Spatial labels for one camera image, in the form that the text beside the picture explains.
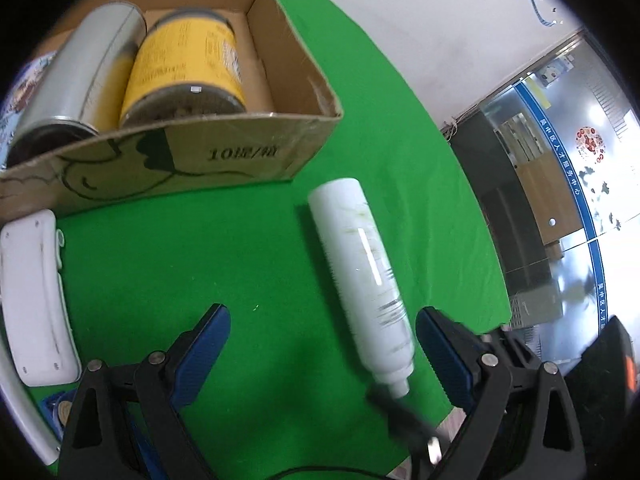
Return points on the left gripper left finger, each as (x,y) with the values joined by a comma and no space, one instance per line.
(125,420)

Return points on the glass door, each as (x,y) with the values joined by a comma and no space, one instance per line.
(552,157)

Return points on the cardboard box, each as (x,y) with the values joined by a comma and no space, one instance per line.
(291,110)

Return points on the white plastic container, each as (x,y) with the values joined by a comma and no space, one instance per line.
(33,304)

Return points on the white plastic bottle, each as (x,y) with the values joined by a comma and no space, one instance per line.
(365,282)

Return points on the yellow labelled can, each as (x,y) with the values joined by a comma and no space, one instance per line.
(187,65)

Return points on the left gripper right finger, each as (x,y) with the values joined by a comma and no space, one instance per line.
(520,422)

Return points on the silver metal can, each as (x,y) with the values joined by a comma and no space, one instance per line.
(81,92)

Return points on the green table cloth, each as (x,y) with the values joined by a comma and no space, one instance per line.
(289,390)

